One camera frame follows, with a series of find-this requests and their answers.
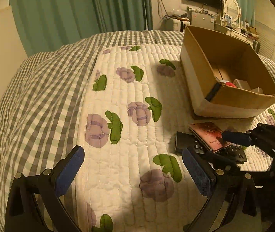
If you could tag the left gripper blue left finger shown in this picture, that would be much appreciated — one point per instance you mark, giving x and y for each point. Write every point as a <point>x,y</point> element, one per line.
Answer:
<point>66,169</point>

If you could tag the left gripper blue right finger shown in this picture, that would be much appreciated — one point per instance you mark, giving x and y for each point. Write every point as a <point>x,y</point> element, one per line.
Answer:
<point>200,170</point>

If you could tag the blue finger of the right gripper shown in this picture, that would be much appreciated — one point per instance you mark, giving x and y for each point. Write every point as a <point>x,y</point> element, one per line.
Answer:
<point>238,138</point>

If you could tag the white square box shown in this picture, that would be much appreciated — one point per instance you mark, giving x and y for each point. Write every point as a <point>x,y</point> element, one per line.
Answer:
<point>257,90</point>

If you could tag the white small box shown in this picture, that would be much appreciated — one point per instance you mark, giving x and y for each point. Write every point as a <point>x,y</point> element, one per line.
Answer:
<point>242,84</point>

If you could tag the red round cap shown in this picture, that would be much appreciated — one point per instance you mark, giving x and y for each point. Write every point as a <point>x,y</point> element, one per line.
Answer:
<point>230,84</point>

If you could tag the grey checkered bed cover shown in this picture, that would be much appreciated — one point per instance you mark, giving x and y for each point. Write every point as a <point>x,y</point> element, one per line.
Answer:
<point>39,111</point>

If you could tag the white floral quilted mat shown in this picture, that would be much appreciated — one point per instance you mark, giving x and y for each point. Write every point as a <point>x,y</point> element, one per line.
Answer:
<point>131,178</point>

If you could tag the brown cardboard box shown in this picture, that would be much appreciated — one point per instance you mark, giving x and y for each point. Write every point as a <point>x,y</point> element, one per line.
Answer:
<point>210,59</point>

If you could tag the white dressing table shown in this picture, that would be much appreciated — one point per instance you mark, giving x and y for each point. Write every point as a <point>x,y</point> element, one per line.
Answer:
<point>243,37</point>

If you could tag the silver small refrigerator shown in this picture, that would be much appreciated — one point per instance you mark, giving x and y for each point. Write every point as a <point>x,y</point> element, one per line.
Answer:
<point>202,20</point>

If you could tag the white oval vanity mirror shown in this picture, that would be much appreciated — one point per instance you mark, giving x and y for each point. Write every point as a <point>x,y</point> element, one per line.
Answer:
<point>233,10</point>

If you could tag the white suitcase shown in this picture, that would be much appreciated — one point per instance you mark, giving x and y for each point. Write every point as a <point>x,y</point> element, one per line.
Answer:
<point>176,25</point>

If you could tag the white flat mop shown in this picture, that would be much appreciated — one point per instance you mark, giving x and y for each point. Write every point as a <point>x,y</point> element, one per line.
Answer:
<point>145,15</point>

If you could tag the large teal curtain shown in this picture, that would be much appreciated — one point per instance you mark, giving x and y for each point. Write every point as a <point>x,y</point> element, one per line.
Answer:
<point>46,25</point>

